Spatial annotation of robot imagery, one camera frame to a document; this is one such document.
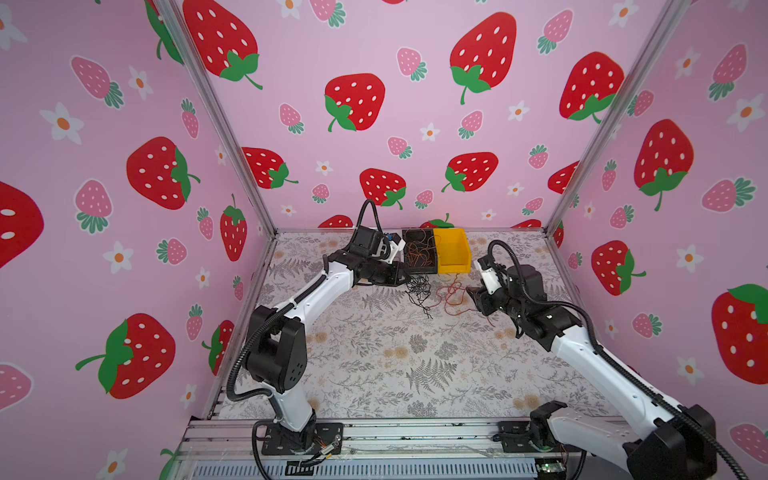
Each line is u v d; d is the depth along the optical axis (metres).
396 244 0.80
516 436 0.72
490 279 0.70
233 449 0.72
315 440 0.73
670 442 0.38
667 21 0.70
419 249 1.11
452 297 1.01
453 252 1.15
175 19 0.69
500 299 0.68
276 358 0.46
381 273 0.74
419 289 0.84
